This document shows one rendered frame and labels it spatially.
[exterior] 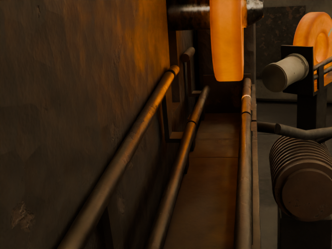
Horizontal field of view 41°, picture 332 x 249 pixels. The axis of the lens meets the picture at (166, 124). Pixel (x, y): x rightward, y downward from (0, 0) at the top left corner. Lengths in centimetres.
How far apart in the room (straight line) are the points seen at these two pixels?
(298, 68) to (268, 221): 90
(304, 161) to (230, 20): 44
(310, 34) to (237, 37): 53
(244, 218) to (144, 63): 18
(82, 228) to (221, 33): 31
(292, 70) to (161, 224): 66
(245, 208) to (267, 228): 137
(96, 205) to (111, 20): 14
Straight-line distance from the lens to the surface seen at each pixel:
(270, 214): 180
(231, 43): 50
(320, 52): 110
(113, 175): 29
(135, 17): 40
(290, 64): 95
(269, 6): 326
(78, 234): 24
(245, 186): 36
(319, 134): 93
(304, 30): 101
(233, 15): 49
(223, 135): 61
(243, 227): 32
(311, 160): 88
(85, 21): 28
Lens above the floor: 85
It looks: 17 degrees down
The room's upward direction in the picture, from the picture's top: 4 degrees counter-clockwise
